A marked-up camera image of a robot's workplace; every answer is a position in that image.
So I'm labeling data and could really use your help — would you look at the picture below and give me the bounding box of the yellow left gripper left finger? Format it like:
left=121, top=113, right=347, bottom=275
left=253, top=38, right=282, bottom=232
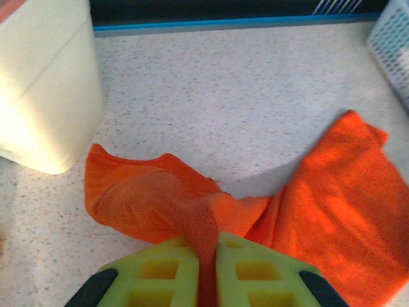
left=65, top=236, right=205, bottom=307

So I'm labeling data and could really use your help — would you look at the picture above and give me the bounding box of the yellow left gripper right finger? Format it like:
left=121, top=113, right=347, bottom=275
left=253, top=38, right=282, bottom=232
left=216, top=232, right=349, bottom=307

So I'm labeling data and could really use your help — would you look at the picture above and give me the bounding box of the orange t-shirt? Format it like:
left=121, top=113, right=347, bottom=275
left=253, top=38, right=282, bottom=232
left=83, top=109, right=409, bottom=307

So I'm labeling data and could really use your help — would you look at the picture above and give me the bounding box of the cream knife block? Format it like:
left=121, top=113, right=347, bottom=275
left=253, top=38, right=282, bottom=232
left=0, top=0, right=105, bottom=175

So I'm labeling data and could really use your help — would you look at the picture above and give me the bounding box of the white plastic basket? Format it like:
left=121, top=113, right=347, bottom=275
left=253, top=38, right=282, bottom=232
left=366, top=0, right=409, bottom=113

